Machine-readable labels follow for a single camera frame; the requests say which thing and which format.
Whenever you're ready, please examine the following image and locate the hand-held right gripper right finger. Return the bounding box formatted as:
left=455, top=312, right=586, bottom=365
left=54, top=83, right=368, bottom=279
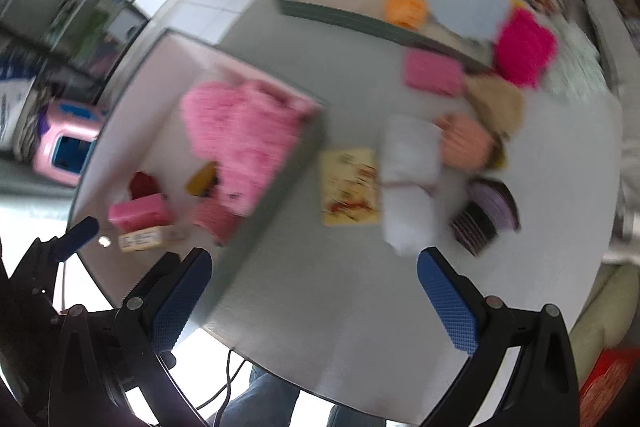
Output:
left=416, top=247, right=581, bottom=427

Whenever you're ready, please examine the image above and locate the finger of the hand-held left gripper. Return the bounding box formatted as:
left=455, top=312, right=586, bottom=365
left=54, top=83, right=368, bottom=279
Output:
left=54, top=216, right=100, bottom=261

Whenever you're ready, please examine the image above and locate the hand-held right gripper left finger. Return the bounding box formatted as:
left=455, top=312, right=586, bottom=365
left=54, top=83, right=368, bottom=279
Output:
left=47, top=248, right=213, bottom=427

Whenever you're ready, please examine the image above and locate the light pink sponge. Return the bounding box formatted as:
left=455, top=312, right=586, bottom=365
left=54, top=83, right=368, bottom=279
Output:
left=107, top=194, right=171, bottom=230

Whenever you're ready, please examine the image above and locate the yellow tissue pack red label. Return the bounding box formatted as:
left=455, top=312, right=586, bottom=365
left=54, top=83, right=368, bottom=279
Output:
left=119, top=227, right=188, bottom=253

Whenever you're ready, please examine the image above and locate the dark red fabric rose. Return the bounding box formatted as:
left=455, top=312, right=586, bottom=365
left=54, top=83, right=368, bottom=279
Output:
left=129, top=172, right=158, bottom=200

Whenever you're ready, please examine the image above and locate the purple striped knit hat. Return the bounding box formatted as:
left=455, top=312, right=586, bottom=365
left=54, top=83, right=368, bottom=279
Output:
left=450, top=177, right=521, bottom=255

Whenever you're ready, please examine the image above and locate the white towel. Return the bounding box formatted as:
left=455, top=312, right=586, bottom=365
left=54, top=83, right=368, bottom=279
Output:
left=381, top=116, right=443, bottom=255

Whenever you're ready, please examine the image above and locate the olive round plush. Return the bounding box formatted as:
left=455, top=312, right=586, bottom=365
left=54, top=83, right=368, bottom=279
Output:
left=186, top=162, right=219, bottom=196

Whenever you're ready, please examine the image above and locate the yellow tissue pack pig print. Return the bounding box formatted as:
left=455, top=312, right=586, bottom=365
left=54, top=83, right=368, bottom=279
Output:
left=320, top=148, right=382, bottom=227

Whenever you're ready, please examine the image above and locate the peach knit hat olive brim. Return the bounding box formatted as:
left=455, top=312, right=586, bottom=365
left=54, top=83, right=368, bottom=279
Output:
left=435, top=113, right=506, bottom=170

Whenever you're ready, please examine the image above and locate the light pink fluffy scarf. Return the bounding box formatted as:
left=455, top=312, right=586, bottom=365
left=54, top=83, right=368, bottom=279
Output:
left=180, top=79, right=313, bottom=215

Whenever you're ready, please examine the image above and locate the pink plastic stool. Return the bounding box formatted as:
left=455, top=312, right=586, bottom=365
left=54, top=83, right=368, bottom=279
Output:
left=32, top=102, right=108, bottom=185

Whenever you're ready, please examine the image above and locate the white printed bag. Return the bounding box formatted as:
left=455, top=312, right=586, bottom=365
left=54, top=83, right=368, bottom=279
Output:
left=0, top=52, right=38, bottom=152

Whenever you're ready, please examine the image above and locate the beige sofa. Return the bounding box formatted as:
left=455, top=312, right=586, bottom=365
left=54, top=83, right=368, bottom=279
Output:
left=570, top=262, right=640, bottom=358

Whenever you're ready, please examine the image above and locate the red patterned cushion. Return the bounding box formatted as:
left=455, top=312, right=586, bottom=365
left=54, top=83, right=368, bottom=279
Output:
left=577, top=347, right=640, bottom=427

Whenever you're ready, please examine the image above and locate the beige cloth hat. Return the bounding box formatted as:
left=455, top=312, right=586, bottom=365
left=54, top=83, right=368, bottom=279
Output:
left=465, top=74, right=526, bottom=140

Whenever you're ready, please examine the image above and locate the glass display cabinet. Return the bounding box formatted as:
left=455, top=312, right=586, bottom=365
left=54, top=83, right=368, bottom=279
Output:
left=0, top=0, right=148, bottom=72

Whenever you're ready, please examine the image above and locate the magenta sponge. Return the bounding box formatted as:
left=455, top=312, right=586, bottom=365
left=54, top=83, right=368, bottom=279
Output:
left=404, top=48, right=466, bottom=96

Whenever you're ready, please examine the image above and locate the hot pink fluffy scarf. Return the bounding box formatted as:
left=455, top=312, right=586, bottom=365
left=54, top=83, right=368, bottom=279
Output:
left=495, top=8, right=558, bottom=88

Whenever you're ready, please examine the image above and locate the white mint fluffy scarf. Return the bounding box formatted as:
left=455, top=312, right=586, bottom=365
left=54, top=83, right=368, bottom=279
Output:
left=542, top=24, right=608, bottom=98

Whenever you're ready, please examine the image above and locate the orange mesh puff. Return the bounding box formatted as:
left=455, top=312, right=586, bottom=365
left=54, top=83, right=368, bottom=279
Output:
left=384, top=0, right=430, bottom=30

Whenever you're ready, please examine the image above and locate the light blue bubble sheet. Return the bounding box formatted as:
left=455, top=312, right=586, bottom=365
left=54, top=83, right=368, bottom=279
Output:
left=380, top=0, right=511, bottom=42

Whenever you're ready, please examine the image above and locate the black cable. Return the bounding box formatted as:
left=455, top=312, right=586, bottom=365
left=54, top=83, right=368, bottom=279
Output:
left=195, top=349, right=251, bottom=427

